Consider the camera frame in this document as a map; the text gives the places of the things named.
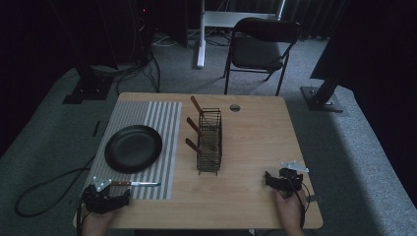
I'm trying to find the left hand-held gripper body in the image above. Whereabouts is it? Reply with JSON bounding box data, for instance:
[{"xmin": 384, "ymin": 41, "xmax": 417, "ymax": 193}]
[{"xmin": 81, "ymin": 176, "xmax": 116, "ymax": 215}]

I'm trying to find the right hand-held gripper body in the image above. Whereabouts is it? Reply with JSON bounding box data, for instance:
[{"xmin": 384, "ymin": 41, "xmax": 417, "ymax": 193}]
[{"xmin": 277, "ymin": 159, "xmax": 310, "ymax": 200}]

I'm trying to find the wooden-handled table knife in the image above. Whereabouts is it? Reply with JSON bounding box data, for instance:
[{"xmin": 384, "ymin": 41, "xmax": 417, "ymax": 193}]
[{"xmin": 109, "ymin": 180, "xmax": 162, "ymax": 189}]

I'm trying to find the black wire cutlery rack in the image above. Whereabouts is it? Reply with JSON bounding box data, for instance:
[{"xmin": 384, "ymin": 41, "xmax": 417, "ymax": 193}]
[{"xmin": 196, "ymin": 107, "xmax": 223, "ymax": 177}]

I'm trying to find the person's left hand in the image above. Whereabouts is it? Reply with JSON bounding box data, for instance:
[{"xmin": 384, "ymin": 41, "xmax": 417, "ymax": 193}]
[{"xmin": 80, "ymin": 204, "xmax": 116, "ymax": 232}]

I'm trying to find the person's right hand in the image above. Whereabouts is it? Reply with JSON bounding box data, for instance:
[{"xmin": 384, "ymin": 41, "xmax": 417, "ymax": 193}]
[{"xmin": 274, "ymin": 188, "xmax": 308, "ymax": 230}]

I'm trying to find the black round plate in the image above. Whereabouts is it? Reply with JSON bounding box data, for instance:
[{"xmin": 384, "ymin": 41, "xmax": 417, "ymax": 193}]
[{"xmin": 103, "ymin": 124, "xmax": 164, "ymax": 175}]

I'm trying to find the grey striped placemat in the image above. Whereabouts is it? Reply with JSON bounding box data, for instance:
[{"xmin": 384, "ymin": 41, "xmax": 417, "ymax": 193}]
[{"xmin": 84, "ymin": 100, "xmax": 183, "ymax": 202}]

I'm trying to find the black stand with flat base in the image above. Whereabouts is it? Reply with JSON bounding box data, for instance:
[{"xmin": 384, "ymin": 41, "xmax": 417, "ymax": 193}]
[{"xmin": 62, "ymin": 65, "xmax": 115, "ymax": 105}]

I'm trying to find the black folding chair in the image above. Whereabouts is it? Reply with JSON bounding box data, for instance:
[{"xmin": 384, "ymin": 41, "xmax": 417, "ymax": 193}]
[{"xmin": 223, "ymin": 17, "xmax": 302, "ymax": 97}]

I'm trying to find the right hand-held gripper cable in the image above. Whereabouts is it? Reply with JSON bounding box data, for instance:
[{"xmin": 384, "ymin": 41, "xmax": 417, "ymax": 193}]
[{"xmin": 294, "ymin": 182, "xmax": 312, "ymax": 230}]

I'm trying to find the black floor cable loop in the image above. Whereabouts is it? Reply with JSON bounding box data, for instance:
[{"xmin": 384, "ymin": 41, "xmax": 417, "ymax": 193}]
[{"xmin": 14, "ymin": 153, "xmax": 96, "ymax": 218}]

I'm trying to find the wooden-handled cutlery piece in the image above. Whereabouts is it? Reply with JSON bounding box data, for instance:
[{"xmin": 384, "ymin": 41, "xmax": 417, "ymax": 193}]
[
  {"xmin": 186, "ymin": 116, "xmax": 218, "ymax": 151},
  {"xmin": 184, "ymin": 137, "xmax": 218, "ymax": 165},
  {"xmin": 190, "ymin": 95, "xmax": 215, "ymax": 130}
]

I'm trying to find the black stand with base plate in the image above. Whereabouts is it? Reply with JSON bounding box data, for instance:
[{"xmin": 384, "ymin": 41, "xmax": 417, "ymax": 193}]
[{"xmin": 300, "ymin": 73, "xmax": 346, "ymax": 114}]

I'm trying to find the bundle of floor cables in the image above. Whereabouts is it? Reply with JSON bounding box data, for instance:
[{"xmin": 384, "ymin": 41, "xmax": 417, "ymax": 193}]
[{"xmin": 92, "ymin": 48, "xmax": 162, "ymax": 95}]

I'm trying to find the white desk frame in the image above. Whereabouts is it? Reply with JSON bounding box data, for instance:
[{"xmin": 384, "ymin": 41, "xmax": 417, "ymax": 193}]
[{"xmin": 196, "ymin": 0, "xmax": 287, "ymax": 70}]

